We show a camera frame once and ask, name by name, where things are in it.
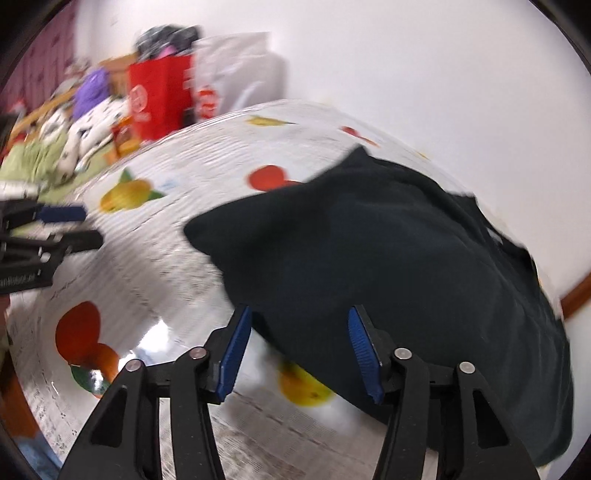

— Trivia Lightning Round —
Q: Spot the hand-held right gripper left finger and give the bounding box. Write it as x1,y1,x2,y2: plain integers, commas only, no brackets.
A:
58,305,254,480

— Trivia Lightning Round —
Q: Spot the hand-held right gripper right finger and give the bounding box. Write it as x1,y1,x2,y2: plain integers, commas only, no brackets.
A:
347,305,541,480

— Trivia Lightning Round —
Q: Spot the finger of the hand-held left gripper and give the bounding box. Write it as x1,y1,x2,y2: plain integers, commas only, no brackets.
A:
0,229,105,265
0,200,89,232

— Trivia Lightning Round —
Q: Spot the black shirt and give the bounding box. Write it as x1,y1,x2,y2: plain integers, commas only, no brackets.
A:
184,145,575,468

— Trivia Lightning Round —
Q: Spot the dark clothes pile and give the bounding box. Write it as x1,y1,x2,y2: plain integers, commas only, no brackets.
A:
135,24,204,61

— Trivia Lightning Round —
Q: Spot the green blanket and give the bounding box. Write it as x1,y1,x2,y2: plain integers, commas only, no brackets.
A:
0,137,116,191

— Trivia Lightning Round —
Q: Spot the fruit print tablecloth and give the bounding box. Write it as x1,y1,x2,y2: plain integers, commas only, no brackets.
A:
7,98,565,480

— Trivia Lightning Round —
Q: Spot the orange box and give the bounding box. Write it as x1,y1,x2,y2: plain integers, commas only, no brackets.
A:
111,117,142,156

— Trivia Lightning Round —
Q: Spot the purple cloth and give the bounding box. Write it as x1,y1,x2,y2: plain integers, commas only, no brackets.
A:
74,68,112,112

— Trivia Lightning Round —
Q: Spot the red paper bag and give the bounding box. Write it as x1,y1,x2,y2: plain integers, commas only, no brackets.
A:
127,54,197,142

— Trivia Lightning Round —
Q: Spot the wooden baseboard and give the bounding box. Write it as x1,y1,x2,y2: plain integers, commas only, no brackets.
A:
558,272,591,320

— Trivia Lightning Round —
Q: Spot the white plastic bag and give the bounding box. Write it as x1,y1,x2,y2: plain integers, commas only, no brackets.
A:
190,31,287,126

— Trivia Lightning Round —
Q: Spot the wooden bed frame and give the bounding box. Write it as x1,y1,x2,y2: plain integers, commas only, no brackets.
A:
11,87,80,140

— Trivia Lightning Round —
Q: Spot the maroon padded wall panel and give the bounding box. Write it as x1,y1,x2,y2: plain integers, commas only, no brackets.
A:
4,4,79,107

